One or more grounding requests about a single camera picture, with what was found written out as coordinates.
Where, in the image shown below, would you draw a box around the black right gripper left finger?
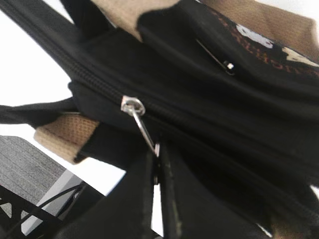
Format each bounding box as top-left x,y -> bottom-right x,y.
56,144 -> 160,239

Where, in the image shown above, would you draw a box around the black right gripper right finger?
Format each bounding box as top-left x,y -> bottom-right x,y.
159,143 -> 269,239

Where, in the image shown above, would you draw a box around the silver zipper pull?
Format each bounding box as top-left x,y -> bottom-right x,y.
121,96 -> 160,157

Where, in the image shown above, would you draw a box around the black tote bag tan handles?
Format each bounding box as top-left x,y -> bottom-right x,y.
0,0 -> 319,239

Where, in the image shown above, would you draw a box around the black metal frame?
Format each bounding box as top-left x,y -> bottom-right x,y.
0,183 -> 86,239

